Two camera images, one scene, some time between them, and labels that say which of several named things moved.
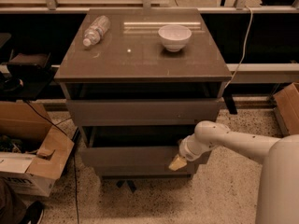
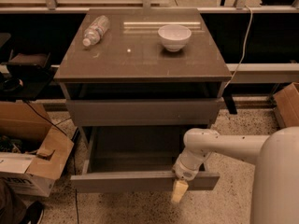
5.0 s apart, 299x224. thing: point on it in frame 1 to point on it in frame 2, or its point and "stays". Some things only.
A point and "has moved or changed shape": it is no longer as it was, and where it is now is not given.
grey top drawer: (145, 112) stays
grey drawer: (142, 146) has moved or changed shape
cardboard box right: (286, 109) stays
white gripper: (186, 150) to (184, 173)
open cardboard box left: (34, 151) stays
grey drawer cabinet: (137, 81) stays
